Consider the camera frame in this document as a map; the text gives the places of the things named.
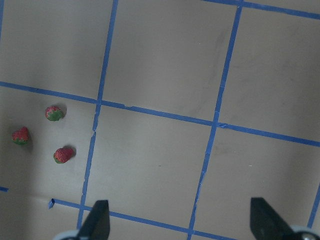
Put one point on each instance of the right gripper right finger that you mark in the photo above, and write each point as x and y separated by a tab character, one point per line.
267	224

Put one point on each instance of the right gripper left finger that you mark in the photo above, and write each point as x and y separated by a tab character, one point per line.
95	227

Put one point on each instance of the red strawberry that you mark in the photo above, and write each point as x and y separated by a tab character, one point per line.
54	113
62	155
20	136

